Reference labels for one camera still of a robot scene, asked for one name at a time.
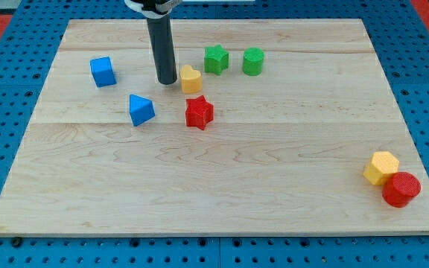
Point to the red cylinder block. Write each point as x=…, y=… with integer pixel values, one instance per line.
x=401, y=189

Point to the blue cube block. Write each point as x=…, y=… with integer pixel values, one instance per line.
x=102, y=72

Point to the yellow hexagon block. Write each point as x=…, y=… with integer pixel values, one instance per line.
x=381, y=167

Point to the green cylinder block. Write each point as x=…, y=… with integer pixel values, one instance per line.
x=253, y=61

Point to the blue triangle block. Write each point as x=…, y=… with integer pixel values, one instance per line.
x=140, y=109

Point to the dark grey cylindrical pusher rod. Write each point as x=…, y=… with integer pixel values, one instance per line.
x=163, y=49

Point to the yellow heart block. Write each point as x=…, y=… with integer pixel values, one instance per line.
x=191, y=80

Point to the light wooden board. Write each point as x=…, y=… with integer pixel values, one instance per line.
x=283, y=157

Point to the red star block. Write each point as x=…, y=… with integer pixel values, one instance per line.
x=199, y=112

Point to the green star block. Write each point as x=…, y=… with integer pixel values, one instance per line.
x=216, y=59

